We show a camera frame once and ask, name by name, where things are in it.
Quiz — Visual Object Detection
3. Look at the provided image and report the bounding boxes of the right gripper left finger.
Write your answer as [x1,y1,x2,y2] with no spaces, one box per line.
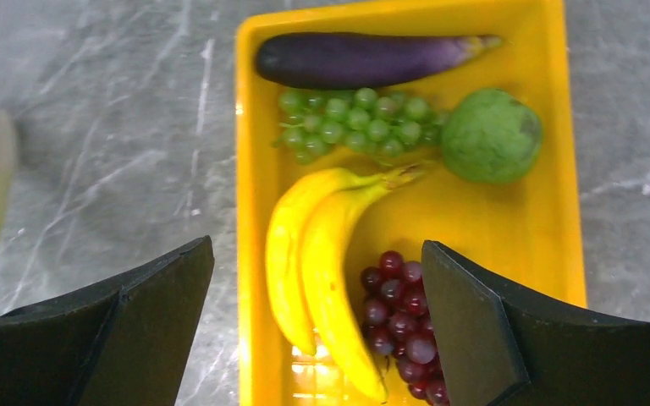
[0,236,214,405]

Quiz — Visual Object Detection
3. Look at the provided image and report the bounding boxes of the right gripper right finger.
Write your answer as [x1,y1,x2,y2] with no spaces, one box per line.
[421,240,650,405]

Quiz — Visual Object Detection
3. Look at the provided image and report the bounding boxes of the yellow plastic tray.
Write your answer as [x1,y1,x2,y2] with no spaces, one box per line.
[235,1,587,405]

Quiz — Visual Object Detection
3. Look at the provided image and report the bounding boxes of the red toy grapes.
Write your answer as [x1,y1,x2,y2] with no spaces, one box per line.
[360,250,450,405]

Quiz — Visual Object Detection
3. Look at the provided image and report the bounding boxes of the yellow toy bananas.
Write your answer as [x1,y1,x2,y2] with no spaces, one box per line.
[265,162,429,403]

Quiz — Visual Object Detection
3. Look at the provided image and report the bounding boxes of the green toy grapes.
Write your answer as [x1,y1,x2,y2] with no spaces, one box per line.
[272,87,450,165]

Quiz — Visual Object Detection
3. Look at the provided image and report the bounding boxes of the purple toy eggplant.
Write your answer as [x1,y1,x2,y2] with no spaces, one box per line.
[254,32,502,90]

